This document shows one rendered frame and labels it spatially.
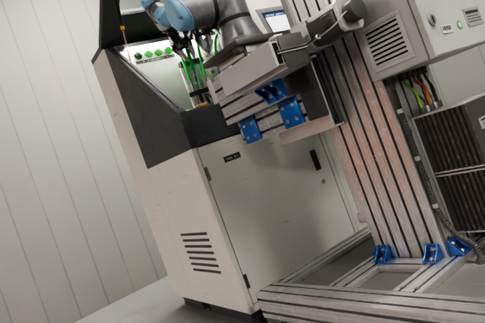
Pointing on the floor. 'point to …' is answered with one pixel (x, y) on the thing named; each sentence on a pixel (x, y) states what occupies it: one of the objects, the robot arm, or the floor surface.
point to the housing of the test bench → (143, 179)
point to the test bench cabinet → (208, 234)
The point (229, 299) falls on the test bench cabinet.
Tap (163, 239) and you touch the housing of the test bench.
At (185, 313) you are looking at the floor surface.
